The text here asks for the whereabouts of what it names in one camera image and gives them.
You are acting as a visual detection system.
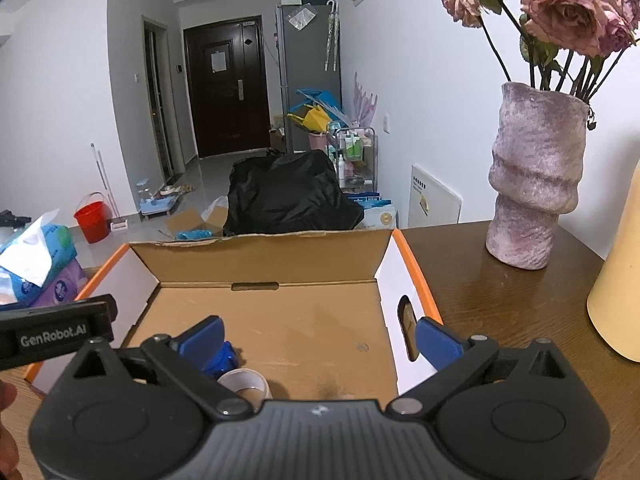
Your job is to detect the pink textured vase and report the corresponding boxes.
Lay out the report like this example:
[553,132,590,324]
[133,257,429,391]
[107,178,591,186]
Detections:
[485,82,590,271]

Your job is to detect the grey refrigerator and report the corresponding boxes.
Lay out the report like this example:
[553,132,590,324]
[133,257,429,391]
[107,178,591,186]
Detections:
[276,4,343,153]

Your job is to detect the orange cardboard box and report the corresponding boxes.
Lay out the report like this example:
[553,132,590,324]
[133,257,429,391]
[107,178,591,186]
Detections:
[22,227,445,402]

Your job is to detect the blue tissue pack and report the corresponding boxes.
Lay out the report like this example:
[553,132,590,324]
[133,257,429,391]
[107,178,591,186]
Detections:
[1,209,77,307]

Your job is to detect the yellow bag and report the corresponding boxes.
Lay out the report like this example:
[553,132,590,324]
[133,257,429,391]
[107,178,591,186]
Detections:
[286,104,332,134]

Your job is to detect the cream thermos jug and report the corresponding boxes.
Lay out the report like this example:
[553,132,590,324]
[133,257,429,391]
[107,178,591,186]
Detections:
[587,167,640,363]

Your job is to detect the person's hand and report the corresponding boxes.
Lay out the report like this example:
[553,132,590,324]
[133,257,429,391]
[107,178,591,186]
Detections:
[0,382,23,480]

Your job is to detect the black bag on chair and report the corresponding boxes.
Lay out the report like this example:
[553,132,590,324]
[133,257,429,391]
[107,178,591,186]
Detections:
[224,150,364,236]

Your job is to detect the dark entrance door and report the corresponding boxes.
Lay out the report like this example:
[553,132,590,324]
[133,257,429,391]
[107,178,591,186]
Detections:
[183,16,271,158]

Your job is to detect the dried pink roses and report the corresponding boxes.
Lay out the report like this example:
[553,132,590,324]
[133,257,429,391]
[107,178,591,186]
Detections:
[440,0,639,103]

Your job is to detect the red bucket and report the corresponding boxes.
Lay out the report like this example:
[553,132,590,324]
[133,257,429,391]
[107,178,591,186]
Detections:
[74,192,111,244]

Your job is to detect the white cap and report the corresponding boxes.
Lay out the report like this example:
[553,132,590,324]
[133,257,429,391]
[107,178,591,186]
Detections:
[217,368,272,412]

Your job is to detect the blue bottle cap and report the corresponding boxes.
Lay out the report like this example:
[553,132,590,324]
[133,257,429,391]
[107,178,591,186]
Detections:
[204,341,239,380]

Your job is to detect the wire trolley with bottles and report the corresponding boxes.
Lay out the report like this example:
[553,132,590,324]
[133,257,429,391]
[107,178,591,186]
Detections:
[326,127,378,193]

